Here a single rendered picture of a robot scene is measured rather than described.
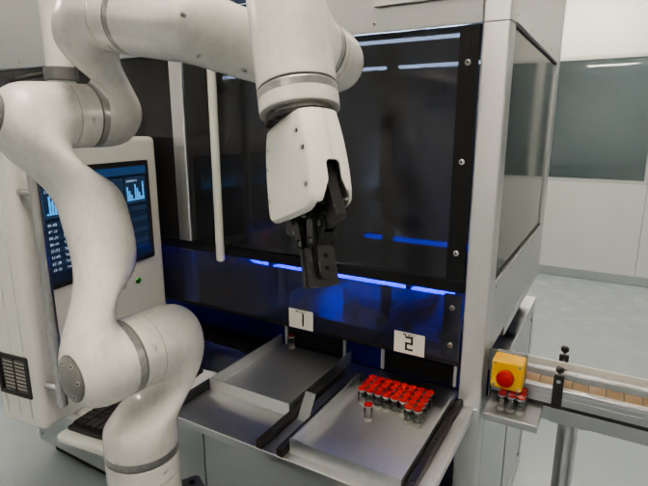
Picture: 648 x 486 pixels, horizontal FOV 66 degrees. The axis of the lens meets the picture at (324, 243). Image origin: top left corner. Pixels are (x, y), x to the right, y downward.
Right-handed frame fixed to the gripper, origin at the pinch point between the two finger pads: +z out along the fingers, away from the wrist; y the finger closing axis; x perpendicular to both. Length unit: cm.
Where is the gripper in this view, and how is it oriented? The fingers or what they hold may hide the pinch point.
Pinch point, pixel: (319, 267)
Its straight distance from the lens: 50.2
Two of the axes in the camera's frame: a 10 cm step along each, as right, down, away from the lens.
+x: 8.6, -0.6, 5.1
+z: 1.2, 9.9, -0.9
